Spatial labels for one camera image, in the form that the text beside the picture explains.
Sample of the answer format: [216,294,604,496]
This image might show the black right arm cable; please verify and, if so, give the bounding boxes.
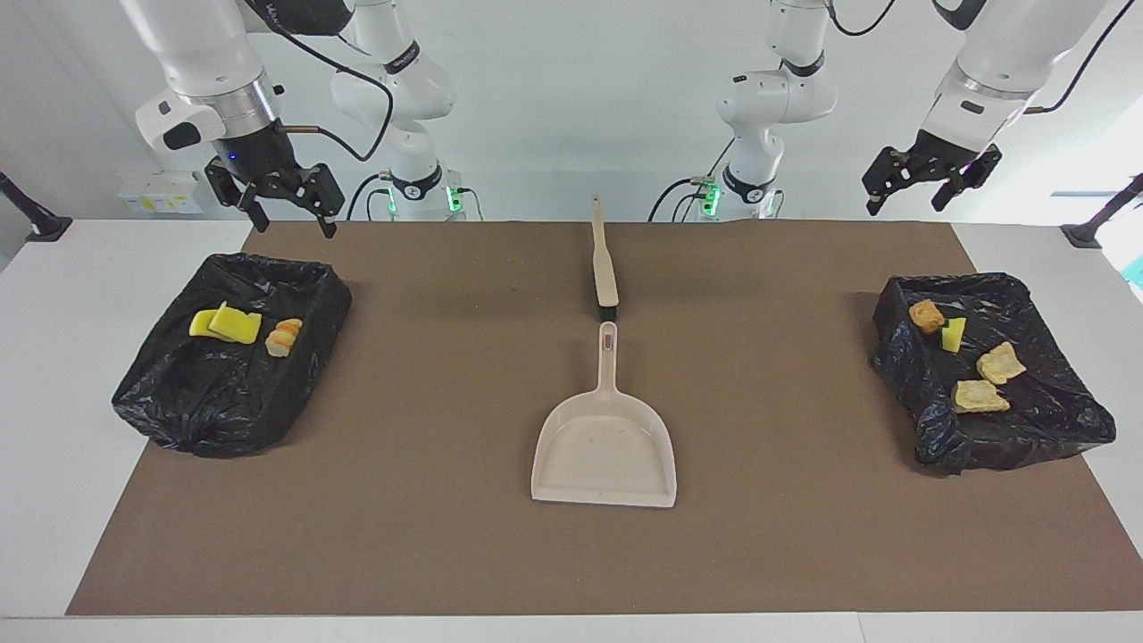
[239,0,395,163]

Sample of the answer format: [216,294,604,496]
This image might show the bin with black trash bag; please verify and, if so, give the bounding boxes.
[869,272,1118,476]
[112,253,354,459]

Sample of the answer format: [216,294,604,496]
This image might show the white wall socket boxes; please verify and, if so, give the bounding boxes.
[118,171,204,215]

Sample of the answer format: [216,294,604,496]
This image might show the black left base cable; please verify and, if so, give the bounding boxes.
[649,134,742,221]

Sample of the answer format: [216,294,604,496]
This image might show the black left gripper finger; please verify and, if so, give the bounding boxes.
[861,146,931,218]
[930,143,1004,213]

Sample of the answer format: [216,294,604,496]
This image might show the black base cable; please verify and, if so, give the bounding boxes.
[649,134,742,221]
[346,172,394,221]

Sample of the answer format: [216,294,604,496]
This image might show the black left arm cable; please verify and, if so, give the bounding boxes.
[826,0,1139,116]

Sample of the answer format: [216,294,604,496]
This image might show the beige brush with black bristles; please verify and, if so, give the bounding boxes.
[589,196,621,322]

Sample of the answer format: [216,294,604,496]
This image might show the brown croquette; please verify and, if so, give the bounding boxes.
[908,298,947,337]

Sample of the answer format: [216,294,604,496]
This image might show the pale sponge chunk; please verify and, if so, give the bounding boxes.
[975,340,1029,386]

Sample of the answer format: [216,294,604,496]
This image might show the beige bread chunk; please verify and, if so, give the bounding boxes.
[950,380,1012,415]

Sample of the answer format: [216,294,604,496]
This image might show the brown table mat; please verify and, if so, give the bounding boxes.
[67,221,1143,617]

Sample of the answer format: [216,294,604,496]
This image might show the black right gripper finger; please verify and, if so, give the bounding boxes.
[204,159,270,232]
[299,163,346,239]

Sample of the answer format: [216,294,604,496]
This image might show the black right base cable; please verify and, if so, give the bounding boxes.
[346,172,394,221]

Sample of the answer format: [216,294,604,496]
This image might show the beige plastic dustpan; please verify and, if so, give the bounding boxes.
[530,321,679,510]

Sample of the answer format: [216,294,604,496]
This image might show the bread piece with orange crust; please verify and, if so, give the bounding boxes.
[265,319,304,358]

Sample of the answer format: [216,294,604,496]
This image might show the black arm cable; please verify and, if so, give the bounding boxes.
[239,0,395,163]
[826,0,1139,116]

